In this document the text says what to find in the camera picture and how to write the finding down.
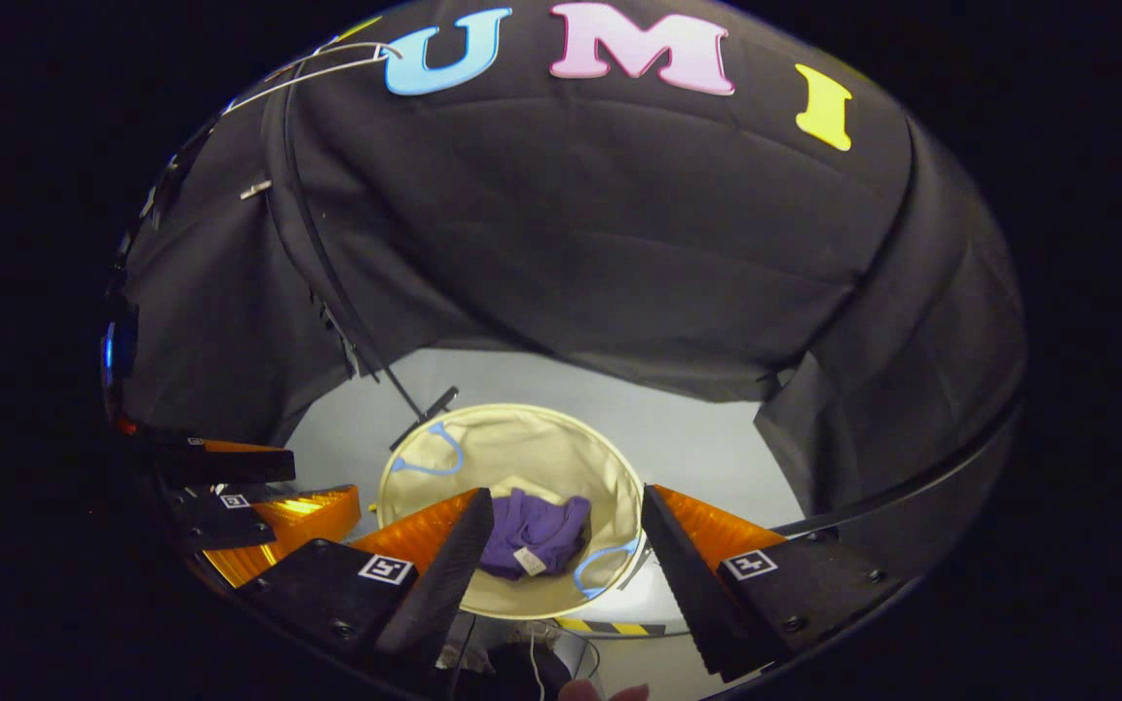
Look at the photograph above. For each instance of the black clothes rack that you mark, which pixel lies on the black clothes rack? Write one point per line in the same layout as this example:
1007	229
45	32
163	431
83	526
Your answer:
436	402

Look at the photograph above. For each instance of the black backdrop cloth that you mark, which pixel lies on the black backdrop cloth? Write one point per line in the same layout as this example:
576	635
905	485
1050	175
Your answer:
619	243

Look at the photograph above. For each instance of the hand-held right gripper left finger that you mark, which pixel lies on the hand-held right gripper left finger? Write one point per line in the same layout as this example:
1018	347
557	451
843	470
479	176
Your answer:
444	574

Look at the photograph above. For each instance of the cream laundry hamper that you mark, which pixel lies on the cream laundry hamper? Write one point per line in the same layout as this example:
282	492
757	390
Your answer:
522	448

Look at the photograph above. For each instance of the yellow black hazard tape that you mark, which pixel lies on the yellow black hazard tape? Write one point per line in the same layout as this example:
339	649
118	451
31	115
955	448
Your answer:
605	626

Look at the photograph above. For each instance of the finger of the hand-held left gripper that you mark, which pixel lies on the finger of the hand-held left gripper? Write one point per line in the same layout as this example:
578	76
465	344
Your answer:
230	467
230	521

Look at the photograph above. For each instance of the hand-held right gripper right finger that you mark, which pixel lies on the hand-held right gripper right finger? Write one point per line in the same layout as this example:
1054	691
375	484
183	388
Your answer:
692	594

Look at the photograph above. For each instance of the empty white clothes hanger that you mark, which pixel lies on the empty white clothes hanger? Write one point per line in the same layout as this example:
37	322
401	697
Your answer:
327	76

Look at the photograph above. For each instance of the silver binder clip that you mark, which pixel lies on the silver binder clip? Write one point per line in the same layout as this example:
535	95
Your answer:
254	188

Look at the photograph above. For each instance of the purple jacket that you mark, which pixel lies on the purple jacket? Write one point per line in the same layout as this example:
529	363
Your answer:
537	531

